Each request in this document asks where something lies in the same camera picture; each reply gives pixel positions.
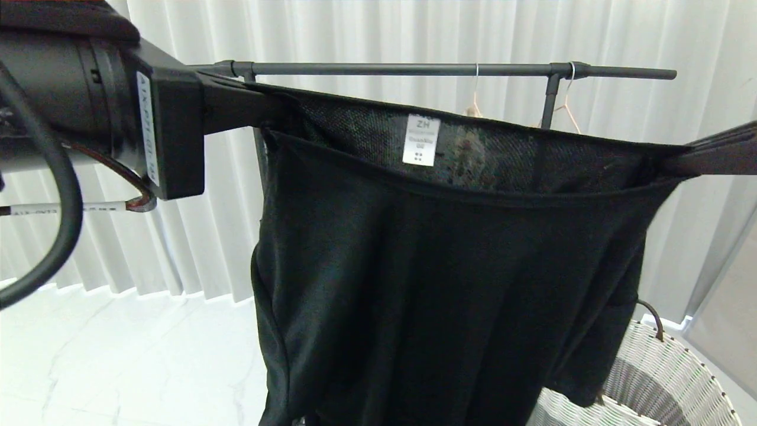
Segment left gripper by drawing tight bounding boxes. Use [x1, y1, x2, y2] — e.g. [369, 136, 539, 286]
[0, 30, 300, 201]

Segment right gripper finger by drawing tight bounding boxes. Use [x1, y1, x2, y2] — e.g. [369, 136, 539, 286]
[662, 121, 757, 177]

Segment pink clothes hanger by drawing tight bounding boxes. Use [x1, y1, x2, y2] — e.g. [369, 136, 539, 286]
[466, 64, 484, 119]
[537, 62, 583, 134]

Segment black garment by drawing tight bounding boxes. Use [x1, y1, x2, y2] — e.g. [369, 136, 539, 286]
[251, 83, 694, 426]

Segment black clothes rack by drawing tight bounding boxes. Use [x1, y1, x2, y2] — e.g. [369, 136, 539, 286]
[189, 60, 678, 190]

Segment white laundry basket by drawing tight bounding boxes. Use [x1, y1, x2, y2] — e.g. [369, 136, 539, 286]
[526, 300, 743, 426]

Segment white curtain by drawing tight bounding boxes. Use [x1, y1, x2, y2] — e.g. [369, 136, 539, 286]
[0, 0, 757, 323]

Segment black cable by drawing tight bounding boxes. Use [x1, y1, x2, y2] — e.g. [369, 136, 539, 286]
[0, 59, 84, 310]

